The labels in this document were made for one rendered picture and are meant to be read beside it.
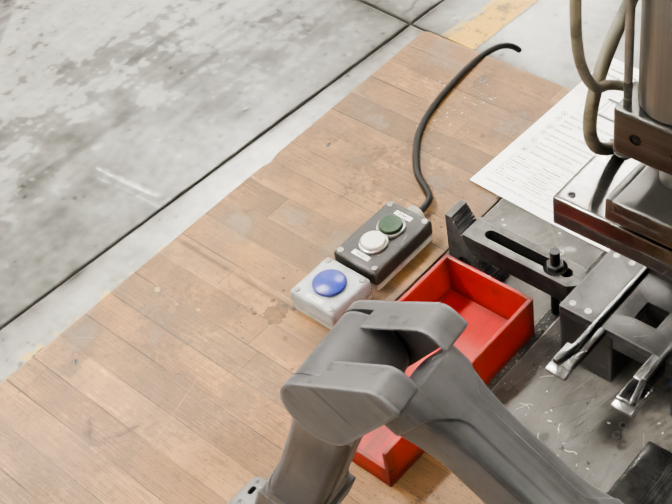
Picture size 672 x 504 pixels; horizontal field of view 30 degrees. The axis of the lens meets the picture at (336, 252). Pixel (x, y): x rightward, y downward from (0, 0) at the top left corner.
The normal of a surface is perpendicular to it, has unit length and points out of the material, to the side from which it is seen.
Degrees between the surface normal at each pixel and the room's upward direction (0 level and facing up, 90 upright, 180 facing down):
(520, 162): 1
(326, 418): 90
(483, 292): 90
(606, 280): 0
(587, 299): 0
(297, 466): 89
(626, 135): 90
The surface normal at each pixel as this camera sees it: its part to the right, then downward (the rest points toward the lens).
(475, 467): -0.54, 0.64
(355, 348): 0.11, -0.55
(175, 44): -0.14, -0.68
